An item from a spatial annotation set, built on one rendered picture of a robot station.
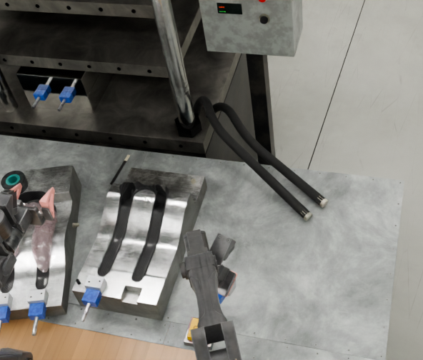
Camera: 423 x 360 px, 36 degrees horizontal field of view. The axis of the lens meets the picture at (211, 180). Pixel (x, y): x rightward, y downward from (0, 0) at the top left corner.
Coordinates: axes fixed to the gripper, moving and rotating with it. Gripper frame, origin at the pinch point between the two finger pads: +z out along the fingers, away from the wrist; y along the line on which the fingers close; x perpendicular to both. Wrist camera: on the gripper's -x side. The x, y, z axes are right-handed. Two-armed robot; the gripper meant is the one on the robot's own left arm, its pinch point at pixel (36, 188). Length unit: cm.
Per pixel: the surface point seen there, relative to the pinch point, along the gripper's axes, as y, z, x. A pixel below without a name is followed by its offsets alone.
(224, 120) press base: -25, 84, 52
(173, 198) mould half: -27.6, 22.1, 25.9
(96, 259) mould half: -9.0, 0.1, 31.1
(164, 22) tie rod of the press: -19, 62, -10
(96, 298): -14.5, -13.3, 29.8
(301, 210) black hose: -65, 31, 36
